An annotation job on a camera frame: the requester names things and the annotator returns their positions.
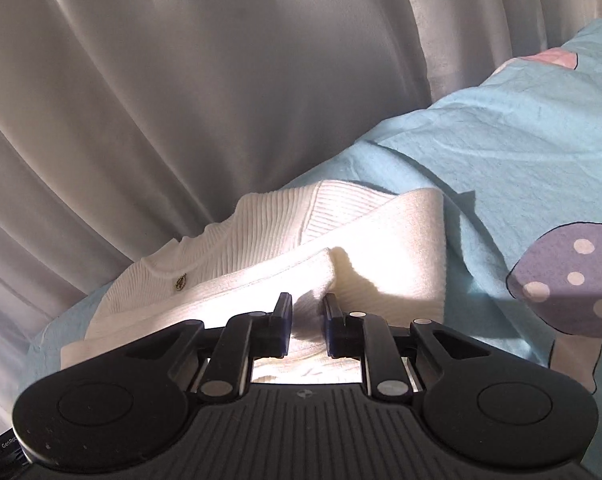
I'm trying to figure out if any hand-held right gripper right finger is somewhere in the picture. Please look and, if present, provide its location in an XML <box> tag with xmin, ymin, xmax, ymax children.
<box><xmin>322</xmin><ymin>293</ymin><xmax>488</xmax><ymax>404</ymax></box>

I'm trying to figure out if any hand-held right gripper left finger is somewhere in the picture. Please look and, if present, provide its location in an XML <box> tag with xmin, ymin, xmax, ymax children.
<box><xmin>124</xmin><ymin>293</ymin><xmax>294</xmax><ymax>404</ymax></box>

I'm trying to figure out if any white ribbed knit sweater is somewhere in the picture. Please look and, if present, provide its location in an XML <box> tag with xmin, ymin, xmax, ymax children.
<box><xmin>61</xmin><ymin>179</ymin><xmax>450</xmax><ymax>386</ymax></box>

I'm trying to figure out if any blue mushroom print bed sheet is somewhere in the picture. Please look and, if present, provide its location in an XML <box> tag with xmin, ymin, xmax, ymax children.
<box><xmin>18</xmin><ymin>17</ymin><xmax>602</xmax><ymax>480</ymax></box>

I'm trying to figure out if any white pleated curtain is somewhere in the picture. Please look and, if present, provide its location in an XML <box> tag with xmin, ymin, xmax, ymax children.
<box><xmin>0</xmin><ymin>0</ymin><xmax>602</xmax><ymax>411</ymax></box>

